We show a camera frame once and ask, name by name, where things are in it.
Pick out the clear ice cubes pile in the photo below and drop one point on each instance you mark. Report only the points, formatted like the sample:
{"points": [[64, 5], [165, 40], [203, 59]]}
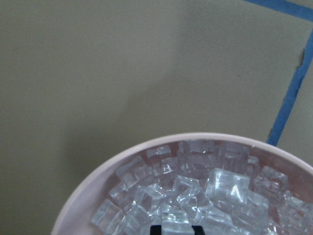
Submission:
{"points": [[221, 187]]}

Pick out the pink bowl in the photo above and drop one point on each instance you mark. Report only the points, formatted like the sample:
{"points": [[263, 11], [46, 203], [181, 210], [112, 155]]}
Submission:
{"points": [[74, 217]]}

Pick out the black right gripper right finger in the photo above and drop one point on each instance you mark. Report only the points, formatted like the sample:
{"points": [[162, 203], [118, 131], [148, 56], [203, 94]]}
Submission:
{"points": [[198, 230]]}

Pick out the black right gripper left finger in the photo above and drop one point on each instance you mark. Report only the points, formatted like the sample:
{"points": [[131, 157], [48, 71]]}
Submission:
{"points": [[155, 230]]}

